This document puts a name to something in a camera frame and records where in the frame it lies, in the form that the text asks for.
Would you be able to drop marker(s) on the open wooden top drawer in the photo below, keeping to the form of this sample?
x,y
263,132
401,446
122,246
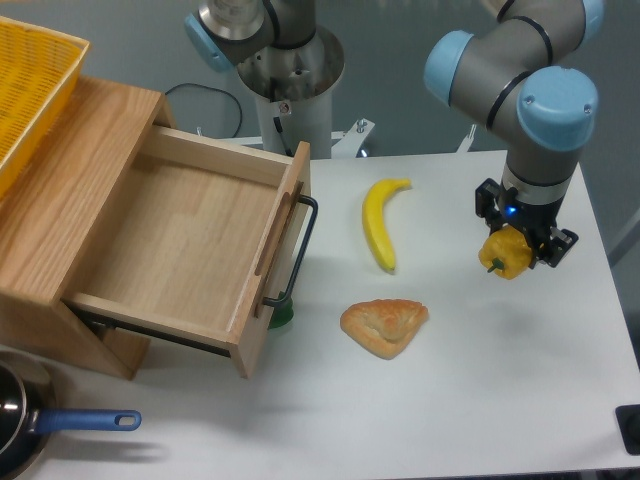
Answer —
x,y
197,244

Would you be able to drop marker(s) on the yellow bell pepper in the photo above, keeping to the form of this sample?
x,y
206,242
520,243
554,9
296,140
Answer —
x,y
506,253

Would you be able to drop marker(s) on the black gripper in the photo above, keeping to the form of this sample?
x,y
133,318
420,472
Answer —
x,y
532,210

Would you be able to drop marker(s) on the black pan blue handle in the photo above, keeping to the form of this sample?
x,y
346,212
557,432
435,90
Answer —
x,y
30,414

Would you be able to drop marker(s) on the golden pastry turnover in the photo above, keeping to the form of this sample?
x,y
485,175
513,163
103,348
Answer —
x,y
384,327

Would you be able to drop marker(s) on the green object under drawer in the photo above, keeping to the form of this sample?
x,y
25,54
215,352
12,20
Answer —
x,y
282,315

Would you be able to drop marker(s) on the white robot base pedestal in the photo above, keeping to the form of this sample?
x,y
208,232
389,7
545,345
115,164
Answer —
x,y
293,91

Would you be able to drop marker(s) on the yellow banana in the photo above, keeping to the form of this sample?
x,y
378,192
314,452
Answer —
x,y
373,220

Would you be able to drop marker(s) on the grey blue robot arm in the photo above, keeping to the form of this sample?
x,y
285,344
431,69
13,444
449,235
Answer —
x,y
509,81

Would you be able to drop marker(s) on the wooden drawer cabinet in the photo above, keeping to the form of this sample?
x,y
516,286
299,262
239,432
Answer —
x,y
50,215

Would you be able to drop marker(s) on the yellow plastic basket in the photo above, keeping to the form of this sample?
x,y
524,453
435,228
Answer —
x,y
39,71

